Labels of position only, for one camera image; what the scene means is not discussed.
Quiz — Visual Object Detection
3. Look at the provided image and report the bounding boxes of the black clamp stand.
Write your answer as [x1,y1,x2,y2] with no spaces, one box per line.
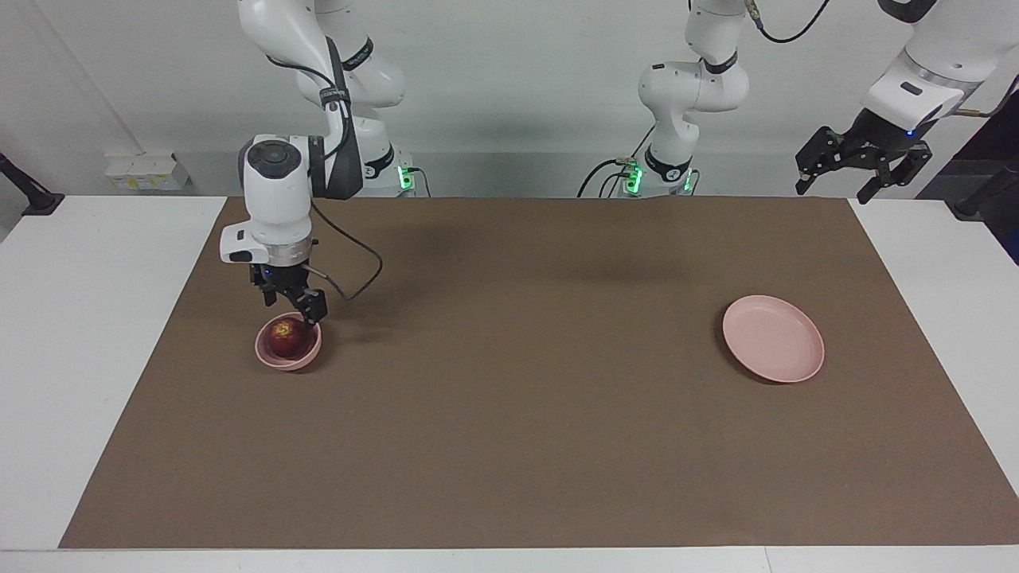
[947,155,1019,220]
[0,153,64,216]

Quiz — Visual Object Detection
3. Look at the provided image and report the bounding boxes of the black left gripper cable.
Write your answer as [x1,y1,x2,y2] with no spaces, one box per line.
[748,0,1019,119]

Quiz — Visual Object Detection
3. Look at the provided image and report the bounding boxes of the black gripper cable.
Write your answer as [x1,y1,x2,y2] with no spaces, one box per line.
[267,56,384,302]
[748,0,1019,119]

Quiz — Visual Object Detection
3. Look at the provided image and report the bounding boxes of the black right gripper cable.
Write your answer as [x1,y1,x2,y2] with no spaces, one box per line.
[267,56,384,302]

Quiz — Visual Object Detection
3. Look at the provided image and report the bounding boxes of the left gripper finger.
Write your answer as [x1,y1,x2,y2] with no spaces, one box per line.
[795,126,846,196]
[858,143,934,205]

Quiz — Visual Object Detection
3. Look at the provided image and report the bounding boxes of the pink plate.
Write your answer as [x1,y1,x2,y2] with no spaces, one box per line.
[722,295,826,384]

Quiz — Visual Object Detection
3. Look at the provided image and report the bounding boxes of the red apple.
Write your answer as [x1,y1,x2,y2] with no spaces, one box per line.
[267,318,313,359]

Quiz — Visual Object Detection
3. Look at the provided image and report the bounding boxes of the pink bowl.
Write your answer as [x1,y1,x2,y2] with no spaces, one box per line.
[255,313,323,372]

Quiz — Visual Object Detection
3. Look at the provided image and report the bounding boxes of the brown table mat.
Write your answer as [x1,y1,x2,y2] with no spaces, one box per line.
[60,197,1019,550]

